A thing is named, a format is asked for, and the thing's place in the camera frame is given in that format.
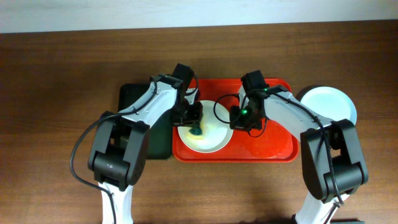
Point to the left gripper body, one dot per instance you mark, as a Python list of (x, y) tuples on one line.
[(186, 114)]

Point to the black plastic tray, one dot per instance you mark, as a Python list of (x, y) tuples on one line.
[(160, 135)]

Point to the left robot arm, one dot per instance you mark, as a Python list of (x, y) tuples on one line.
[(118, 154)]

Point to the green and yellow sponge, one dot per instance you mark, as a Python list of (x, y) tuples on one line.
[(197, 132)]

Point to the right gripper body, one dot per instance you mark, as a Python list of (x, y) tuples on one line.
[(244, 119)]

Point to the light blue plate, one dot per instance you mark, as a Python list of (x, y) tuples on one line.
[(329, 102)]

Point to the white plate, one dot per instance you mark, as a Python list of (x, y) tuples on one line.
[(217, 134)]

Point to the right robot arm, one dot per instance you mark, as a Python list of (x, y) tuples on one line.
[(333, 164)]

